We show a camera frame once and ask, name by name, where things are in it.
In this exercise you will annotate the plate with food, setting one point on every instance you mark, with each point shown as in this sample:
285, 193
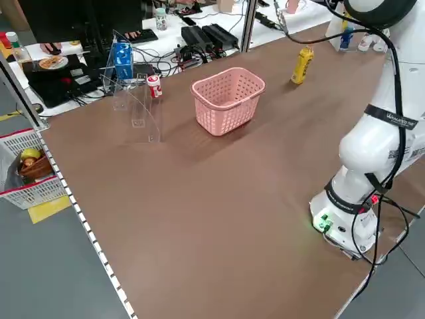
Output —
53, 63

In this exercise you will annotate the small red white bottle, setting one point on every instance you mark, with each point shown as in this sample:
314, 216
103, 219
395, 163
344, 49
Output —
154, 87

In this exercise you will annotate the white crate red rim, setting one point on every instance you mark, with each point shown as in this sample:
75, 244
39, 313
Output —
33, 196

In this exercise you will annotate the aluminium frame rail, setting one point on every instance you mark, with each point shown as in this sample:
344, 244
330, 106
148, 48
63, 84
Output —
23, 96

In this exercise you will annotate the black keyboard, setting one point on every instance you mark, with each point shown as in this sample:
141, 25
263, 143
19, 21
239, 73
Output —
146, 35

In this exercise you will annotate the pink container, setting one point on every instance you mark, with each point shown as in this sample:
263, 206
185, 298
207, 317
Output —
293, 6

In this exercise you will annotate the aluminium post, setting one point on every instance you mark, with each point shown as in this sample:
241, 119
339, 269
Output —
249, 26

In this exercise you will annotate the yellow fruit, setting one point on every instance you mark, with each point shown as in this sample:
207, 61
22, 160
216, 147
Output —
31, 154

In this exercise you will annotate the clear acrylic stepped drinks tray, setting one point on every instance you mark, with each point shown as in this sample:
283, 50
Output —
332, 33

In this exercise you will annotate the yellow tea bottle orange cap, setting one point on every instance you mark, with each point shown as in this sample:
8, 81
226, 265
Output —
346, 24
301, 66

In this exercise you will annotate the black monitor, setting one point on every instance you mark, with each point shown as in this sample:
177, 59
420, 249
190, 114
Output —
66, 20

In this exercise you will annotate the clear acrylic divider shelf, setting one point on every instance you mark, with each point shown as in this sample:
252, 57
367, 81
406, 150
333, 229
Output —
152, 123

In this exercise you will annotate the blue drink bottle white cap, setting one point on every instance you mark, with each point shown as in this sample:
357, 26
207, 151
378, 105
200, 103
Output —
347, 40

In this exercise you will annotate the red capped jar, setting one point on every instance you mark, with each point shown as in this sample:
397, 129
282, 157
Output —
2, 41

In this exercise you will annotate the brown woven basket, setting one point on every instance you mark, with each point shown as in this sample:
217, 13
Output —
38, 167

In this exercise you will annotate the black power supply unit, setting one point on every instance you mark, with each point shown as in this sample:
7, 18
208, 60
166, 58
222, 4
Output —
196, 38
220, 35

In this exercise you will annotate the pink perforated plastic basket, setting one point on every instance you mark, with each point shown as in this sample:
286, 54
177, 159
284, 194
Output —
229, 109

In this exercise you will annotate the black flat device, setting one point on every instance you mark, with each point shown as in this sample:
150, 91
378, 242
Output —
59, 89

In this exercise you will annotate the clear bottle white cap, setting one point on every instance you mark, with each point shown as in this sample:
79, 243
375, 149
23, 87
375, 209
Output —
18, 50

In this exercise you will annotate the white bottle pink cap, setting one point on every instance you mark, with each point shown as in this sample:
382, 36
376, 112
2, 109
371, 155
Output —
380, 44
364, 41

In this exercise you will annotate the blue drink carton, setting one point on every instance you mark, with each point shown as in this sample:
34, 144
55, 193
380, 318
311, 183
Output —
123, 61

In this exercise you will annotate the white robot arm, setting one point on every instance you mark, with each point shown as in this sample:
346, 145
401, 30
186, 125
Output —
365, 149

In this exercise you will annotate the glass jar green lid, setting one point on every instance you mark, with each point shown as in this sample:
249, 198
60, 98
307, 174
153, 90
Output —
161, 20

